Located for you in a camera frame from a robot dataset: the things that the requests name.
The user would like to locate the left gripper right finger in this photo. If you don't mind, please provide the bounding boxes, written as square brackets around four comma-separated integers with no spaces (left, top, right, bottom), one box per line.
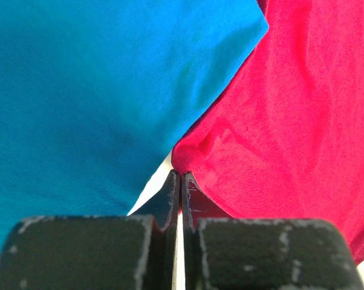
[181,173,364,289]

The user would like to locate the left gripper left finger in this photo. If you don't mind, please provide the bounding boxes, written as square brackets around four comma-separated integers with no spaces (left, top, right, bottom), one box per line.
[0,170,180,289]

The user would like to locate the red polo shirt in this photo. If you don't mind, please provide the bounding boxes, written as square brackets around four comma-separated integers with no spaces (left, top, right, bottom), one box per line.
[171,1,364,263]

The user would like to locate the folded blue t shirt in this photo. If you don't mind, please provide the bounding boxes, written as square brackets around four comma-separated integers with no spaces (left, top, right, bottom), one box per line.
[0,1,268,250]

